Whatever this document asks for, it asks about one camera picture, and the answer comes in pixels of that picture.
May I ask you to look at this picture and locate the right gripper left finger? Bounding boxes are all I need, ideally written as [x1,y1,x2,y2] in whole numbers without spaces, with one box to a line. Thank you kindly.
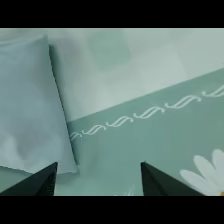
[0,161,59,197]

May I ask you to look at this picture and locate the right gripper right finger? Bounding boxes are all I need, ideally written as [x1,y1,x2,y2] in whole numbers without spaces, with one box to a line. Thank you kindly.
[140,161,205,197]

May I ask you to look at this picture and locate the light blue shirt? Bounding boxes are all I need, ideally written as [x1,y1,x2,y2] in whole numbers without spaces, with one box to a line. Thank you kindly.
[0,34,80,176]

